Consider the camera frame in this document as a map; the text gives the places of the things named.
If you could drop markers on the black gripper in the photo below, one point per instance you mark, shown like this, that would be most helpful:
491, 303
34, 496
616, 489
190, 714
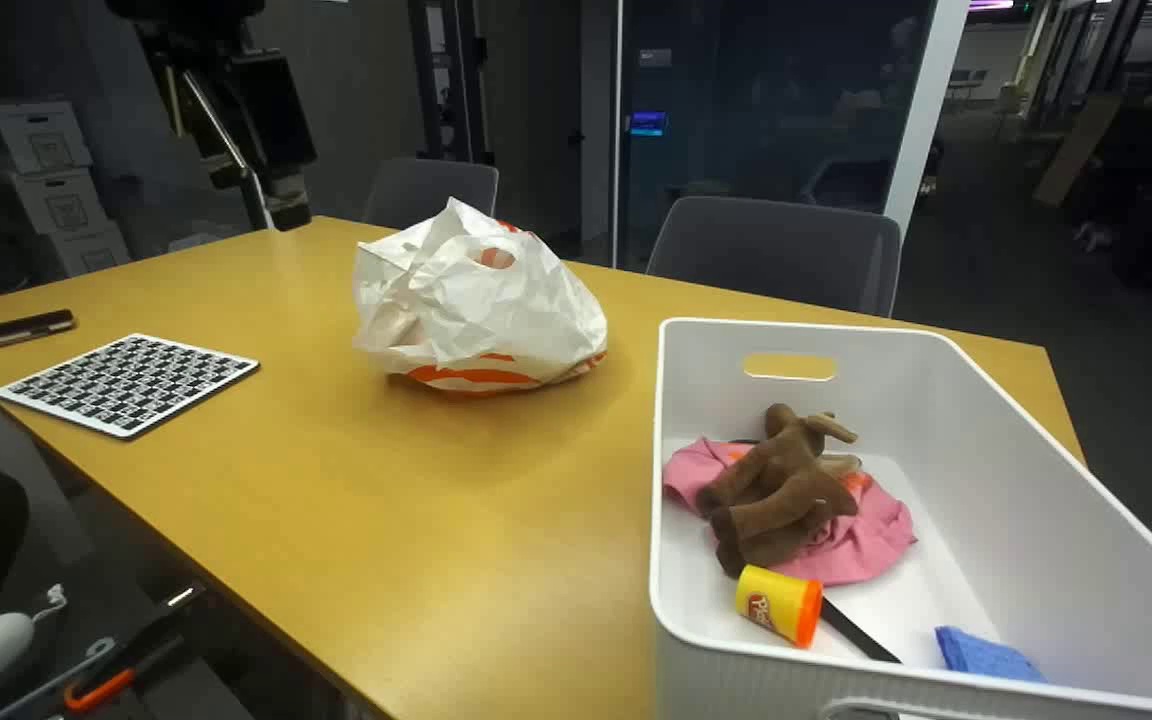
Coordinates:
271, 121

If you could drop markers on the white plastic bag orange print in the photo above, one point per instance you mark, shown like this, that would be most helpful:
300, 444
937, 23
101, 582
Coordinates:
468, 304

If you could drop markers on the white plastic laundry basket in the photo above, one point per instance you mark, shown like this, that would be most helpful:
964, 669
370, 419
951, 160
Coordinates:
1083, 534

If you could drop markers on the narrow grey chair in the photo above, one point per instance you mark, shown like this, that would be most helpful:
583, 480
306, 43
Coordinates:
429, 187

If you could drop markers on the white box with QR label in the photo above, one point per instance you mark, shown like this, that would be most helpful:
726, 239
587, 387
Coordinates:
43, 136
85, 251
56, 201

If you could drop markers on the black white checkerboard board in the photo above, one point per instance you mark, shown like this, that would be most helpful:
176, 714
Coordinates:
130, 382

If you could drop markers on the black marker pen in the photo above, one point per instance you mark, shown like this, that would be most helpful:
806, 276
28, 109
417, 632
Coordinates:
17, 329
861, 637

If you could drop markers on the blue lit sign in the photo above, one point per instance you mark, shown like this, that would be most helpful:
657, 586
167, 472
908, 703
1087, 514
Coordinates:
644, 127

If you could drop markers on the pink cloth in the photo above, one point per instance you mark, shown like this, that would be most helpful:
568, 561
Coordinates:
695, 469

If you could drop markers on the wide grey chair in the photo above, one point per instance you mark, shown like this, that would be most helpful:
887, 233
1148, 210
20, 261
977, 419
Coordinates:
778, 244

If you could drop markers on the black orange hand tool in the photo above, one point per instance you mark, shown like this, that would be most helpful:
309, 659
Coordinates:
123, 672

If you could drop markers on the brown plush toy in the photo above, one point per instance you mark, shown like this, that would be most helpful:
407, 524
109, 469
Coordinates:
778, 493

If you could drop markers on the yellow play dough can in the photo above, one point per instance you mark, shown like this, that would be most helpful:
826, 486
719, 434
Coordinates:
778, 602

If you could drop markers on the white slanted pillar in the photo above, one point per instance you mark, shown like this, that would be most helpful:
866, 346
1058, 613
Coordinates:
928, 106

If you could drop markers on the blue toy block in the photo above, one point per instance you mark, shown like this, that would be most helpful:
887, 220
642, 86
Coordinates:
980, 653

